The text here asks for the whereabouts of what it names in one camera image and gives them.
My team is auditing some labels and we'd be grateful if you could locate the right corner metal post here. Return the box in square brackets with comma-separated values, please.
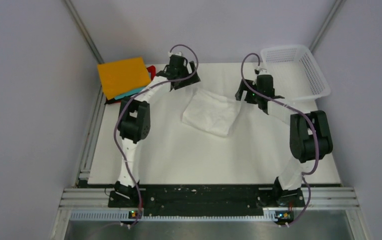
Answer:
[308, 0, 346, 54]

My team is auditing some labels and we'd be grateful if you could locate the orange folded t shirt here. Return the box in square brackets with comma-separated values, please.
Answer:
[97, 57, 151, 100]

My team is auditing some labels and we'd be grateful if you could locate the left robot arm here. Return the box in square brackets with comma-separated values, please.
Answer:
[108, 53, 200, 209]

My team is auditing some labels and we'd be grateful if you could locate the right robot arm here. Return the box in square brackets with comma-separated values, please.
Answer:
[235, 74, 333, 206]

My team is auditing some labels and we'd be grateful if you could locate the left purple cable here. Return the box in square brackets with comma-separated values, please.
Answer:
[113, 44, 200, 229]

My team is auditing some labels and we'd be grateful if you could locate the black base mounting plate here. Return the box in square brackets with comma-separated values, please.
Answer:
[108, 184, 305, 217]

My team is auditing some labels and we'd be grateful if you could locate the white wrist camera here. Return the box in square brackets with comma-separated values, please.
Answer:
[254, 67, 271, 76]
[168, 50, 183, 58]

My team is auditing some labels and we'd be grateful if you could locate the white plastic basket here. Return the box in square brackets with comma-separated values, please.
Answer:
[260, 45, 331, 102]

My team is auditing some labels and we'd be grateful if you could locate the black folded t shirt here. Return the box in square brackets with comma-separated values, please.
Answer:
[104, 98, 117, 105]

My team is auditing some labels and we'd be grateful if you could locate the white t shirt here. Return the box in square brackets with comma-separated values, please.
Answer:
[181, 89, 242, 138]

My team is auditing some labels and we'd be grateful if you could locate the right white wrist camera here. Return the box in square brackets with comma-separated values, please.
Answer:
[254, 67, 271, 76]

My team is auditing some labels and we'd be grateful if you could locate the red folded t shirt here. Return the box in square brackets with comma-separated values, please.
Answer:
[115, 65, 156, 103]

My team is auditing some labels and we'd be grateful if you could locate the purple cable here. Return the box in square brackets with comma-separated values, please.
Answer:
[240, 52, 320, 229]
[113, 44, 200, 229]

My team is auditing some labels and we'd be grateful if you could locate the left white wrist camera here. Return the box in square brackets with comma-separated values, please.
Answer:
[168, 50, 183, 58]

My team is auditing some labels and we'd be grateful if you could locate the corner metal post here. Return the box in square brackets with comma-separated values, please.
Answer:
[61, 0, 105, 64]
[308, 0, 346, 54]

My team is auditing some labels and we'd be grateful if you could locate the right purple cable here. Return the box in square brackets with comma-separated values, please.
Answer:
[240, 52, 320, 229]

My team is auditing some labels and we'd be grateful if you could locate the left aluminium frame rail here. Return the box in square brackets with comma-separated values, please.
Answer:
[73, 87, 106, 187]

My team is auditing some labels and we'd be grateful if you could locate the left corner metal post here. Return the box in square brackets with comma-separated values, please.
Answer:
[61, 0, 105, 64]

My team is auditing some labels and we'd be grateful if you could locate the white slotted cable duct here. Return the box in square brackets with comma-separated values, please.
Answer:
[70, 210, 278, 222]

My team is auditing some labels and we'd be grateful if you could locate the teal folded t shirt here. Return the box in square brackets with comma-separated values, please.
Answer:
[114, 87, 145, 100]

